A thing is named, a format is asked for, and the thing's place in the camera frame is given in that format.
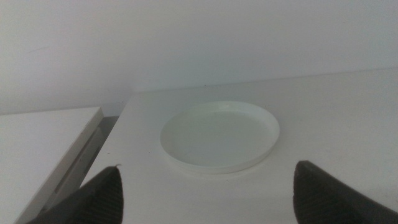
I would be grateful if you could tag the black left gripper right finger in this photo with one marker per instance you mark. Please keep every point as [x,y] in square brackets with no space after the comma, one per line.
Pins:
[323,202]

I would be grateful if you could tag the white shallow bowl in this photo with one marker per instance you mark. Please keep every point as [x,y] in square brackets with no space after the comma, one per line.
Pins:
[217,140]

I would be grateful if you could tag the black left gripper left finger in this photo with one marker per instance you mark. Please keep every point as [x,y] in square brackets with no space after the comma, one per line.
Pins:
[99,202]

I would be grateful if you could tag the white side table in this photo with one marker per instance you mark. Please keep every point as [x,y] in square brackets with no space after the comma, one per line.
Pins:
[37,149]

